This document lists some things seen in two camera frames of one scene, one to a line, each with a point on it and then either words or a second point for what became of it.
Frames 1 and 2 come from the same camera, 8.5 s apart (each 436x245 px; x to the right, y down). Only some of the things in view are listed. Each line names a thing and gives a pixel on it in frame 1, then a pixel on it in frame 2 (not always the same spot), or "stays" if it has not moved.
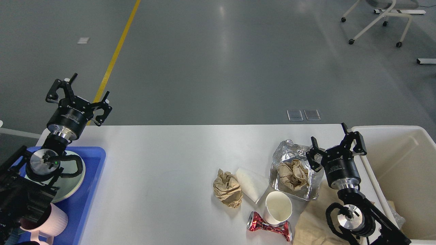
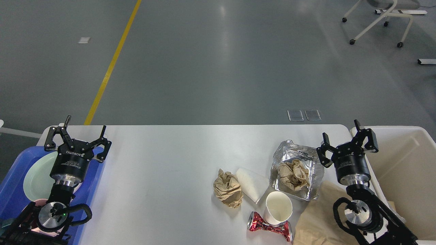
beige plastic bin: (399, 167) stays
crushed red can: (255, 223) stays
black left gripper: (72, 115) to (71, 165)
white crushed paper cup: (253, 183) stays
